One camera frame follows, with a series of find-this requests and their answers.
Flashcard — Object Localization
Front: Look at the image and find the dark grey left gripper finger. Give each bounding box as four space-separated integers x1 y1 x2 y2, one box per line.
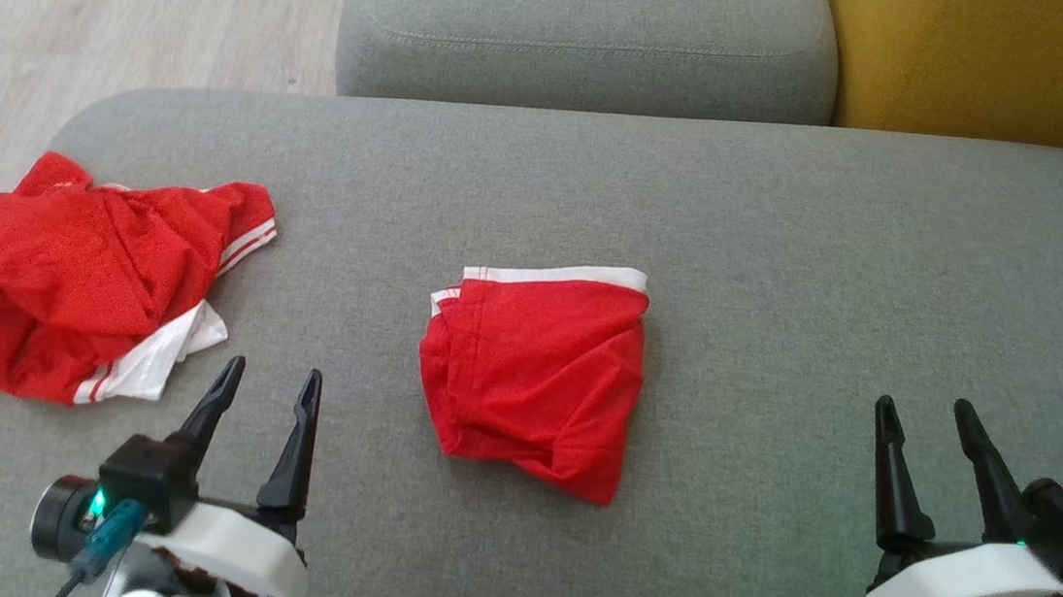
255 364 325 515
174 350 248 453

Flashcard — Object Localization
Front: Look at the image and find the red shorts white waistband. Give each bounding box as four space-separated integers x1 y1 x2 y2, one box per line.
406 249 655 509

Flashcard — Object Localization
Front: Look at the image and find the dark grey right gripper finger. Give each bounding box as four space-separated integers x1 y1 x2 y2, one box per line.
861 394 951 560
942 398 1041 549

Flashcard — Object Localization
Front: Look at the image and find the left arm black cable blue plug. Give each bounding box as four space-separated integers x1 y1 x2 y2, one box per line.
50 492 148 597

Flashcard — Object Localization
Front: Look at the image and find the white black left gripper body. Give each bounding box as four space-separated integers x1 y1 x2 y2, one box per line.
130 493 317 597

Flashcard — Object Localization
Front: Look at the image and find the large grey sofa seat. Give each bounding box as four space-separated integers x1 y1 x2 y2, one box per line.
0 45 1063 597

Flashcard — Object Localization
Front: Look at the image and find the red basketball jersey white trim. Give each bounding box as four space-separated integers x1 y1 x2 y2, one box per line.
0 146 284 423

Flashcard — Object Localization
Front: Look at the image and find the grey sofa seat cushion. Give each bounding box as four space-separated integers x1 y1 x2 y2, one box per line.
332 0 846 143

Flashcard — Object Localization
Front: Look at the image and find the yellow sofa back cushion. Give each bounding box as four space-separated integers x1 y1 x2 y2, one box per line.
810 0 1063 150

